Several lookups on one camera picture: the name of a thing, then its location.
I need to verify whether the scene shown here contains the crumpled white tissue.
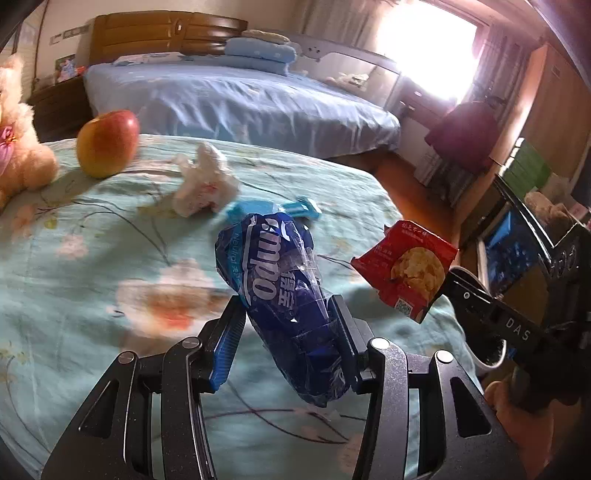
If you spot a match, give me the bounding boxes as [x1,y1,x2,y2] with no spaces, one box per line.
[172,142,241,219]

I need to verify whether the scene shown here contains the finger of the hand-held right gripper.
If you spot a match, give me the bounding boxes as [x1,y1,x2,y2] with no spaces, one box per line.
[444,267,497,326]

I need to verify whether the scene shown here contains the teal floral blanket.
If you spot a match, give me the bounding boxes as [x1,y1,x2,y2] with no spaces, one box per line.
[0,134,481,480]

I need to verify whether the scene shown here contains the wall switch plates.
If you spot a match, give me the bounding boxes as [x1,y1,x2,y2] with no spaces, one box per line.
[48,25,90,44]

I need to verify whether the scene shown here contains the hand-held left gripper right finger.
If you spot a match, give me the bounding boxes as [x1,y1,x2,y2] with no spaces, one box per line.
[328,295,527,480]

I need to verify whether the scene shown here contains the grey bed rail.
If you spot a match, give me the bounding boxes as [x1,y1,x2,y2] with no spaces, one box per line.
[286,34,400,109]

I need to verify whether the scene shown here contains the person's right hand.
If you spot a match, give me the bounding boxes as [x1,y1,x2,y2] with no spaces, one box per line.
[482,369,557,469]

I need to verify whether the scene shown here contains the red yellow apple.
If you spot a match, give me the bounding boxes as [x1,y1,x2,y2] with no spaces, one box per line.
[76,110,140,179]

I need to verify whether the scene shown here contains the small desk by window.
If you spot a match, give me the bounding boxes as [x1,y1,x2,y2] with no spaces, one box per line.
[397,76,444,134]

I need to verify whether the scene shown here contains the bed with blue sheet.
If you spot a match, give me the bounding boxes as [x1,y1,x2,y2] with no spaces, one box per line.
[83,60,402,162]

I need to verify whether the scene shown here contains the folded blue quilt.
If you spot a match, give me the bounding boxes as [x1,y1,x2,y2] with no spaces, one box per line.
[224,37,298,75]

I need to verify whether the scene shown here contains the dark wooden nightstand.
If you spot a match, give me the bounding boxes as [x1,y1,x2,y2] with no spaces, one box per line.
[27,76,93,143]

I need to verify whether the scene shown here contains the beige teddy bear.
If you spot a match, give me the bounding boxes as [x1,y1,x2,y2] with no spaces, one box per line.
[0,53,60,210]

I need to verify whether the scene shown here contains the green box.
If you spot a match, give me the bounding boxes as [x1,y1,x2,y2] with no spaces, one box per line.
[503,138,552,195]

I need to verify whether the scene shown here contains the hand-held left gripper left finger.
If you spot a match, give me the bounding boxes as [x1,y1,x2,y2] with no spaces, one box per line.
[41,295,247,480]

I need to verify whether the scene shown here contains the dark red garment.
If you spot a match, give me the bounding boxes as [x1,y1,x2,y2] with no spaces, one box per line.
[425,102,502,176]

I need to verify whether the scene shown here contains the flat blue white pillow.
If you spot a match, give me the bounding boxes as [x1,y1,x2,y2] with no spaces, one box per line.
[113,52,183,66]

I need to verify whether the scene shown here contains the blue cookie packet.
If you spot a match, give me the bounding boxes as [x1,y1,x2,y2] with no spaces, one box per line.
[216,212,354,407]

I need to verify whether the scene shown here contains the wooden headboard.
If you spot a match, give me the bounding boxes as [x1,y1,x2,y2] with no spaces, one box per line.
[89,11,250,65]

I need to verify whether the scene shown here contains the photo frame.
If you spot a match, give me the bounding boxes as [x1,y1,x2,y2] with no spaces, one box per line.
[54,54,77,84]

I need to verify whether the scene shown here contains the beige pillow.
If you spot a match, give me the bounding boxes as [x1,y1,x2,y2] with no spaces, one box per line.
[241,29,291,44]

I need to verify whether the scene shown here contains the small plush toy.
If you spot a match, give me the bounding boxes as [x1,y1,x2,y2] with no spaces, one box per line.
[325,73,370,88]

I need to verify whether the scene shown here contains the red snack wrapper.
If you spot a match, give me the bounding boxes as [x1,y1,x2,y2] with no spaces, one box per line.
[350,220,459,324]

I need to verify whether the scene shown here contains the light blue plastic wrapper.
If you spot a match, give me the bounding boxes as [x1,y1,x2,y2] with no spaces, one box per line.
[224,196,321,224]

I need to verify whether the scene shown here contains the wooden cabinet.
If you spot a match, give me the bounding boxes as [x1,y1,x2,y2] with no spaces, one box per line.
[508,44,591,185]

